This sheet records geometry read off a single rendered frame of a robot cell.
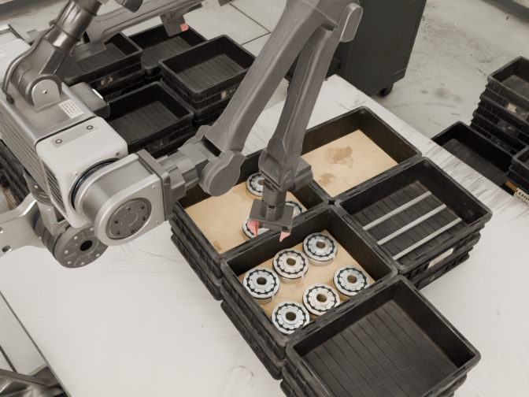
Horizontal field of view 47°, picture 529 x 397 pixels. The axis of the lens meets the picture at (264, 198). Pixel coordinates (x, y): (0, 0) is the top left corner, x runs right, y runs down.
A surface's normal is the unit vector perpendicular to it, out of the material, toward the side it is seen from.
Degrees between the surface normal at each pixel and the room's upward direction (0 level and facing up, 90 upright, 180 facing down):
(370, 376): 0
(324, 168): 0
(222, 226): 0
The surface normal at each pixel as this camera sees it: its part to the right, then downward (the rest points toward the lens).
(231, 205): 0.07, -0.67
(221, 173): 0.66, 0.59
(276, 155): -0.71, 0.26
